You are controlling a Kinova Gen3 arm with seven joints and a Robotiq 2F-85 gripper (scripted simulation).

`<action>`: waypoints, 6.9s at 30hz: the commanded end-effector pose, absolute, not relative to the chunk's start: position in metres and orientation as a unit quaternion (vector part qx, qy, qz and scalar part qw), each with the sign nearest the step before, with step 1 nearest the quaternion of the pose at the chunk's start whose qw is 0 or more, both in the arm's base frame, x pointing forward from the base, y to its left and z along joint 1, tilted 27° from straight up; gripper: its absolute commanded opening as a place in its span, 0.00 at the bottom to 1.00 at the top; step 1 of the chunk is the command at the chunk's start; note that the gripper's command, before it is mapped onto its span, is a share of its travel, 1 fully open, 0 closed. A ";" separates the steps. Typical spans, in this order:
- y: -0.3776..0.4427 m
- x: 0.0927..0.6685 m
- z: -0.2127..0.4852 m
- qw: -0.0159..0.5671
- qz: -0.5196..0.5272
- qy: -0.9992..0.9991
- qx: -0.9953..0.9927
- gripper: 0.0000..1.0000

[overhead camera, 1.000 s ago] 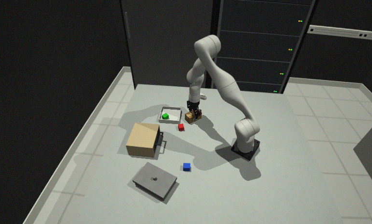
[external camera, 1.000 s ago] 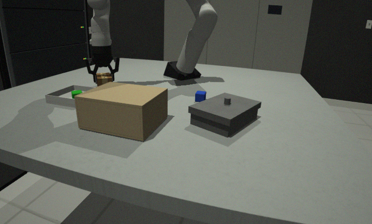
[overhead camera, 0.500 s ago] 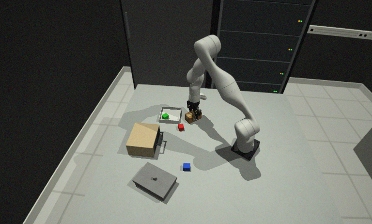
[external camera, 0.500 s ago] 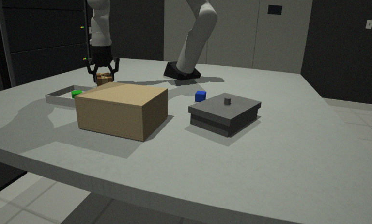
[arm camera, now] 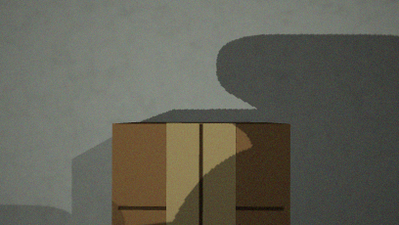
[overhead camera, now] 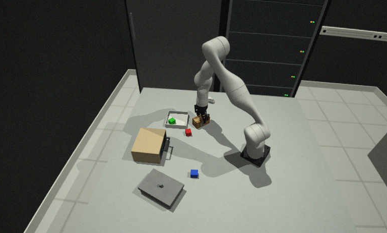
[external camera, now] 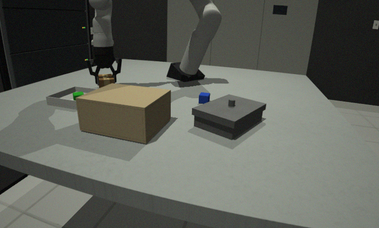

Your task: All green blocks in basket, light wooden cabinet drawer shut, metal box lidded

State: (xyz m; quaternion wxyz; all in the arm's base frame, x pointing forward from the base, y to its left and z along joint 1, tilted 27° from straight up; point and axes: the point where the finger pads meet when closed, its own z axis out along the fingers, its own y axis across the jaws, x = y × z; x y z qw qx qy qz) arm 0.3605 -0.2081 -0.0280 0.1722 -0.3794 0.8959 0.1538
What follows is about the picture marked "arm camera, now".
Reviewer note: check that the brown cardboard box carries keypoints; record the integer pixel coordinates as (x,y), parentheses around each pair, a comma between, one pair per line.
(200,173)

